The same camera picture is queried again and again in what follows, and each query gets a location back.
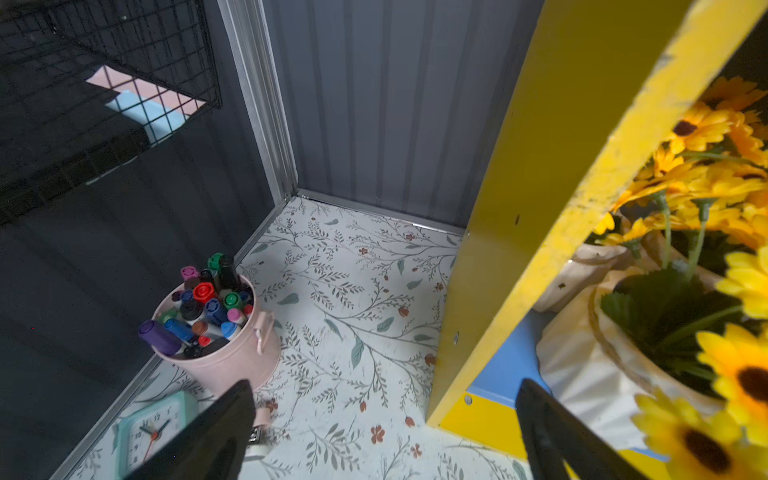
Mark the sunflower pot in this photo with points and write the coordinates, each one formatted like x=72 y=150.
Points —
x=656 y=362
x=701 y=196

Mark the sunflower pot bottom far left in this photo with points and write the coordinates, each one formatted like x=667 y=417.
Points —
x=656 y=362

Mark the black wire wall basket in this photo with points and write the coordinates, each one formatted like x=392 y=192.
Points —
x=56 y=131

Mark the pink metal marker bucket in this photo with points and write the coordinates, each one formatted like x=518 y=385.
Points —
x=214 y=328

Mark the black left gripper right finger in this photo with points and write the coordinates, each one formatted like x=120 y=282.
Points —
x=557 y=443

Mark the yellow wooden shelf unit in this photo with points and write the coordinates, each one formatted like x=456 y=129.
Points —
x=601 y=85

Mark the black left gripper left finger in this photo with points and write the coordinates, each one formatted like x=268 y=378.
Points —
x=212 y=446

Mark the pink and blue sticky notes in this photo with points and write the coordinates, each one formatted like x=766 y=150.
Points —
x=159 y=110

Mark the mint green alarm clock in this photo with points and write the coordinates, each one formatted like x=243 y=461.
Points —
x=146 y=431

